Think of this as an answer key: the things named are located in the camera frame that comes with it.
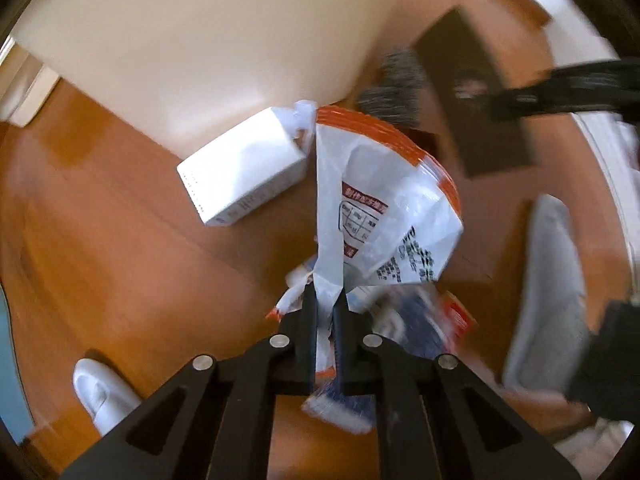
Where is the white slipper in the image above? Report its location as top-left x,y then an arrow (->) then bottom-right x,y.
501,195 -> 591,393
72,358 -> 143,437

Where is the white plastic bag orange trim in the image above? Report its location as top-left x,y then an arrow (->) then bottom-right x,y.
265,100 -> 476,436

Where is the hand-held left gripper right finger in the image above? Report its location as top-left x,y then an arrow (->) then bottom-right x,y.
332,295 -> 583,480

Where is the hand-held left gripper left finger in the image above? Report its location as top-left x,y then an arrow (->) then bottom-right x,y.
60,284 -> 319,480

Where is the blue board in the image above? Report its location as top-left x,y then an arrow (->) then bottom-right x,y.
0,287 -> 18,396

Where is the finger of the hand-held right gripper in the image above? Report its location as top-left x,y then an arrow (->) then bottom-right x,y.
482,57 -> 640,123

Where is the white carton box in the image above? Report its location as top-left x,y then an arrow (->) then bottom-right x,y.
176,106 -> 310,227

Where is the cream white furniture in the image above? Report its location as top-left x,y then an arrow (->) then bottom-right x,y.
10,0 -> 416,155

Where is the blue white packet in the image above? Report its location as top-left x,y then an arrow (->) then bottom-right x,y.
304,285 -> 451,434

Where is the red packet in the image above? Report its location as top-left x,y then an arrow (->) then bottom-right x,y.
440,291 -> 476,342

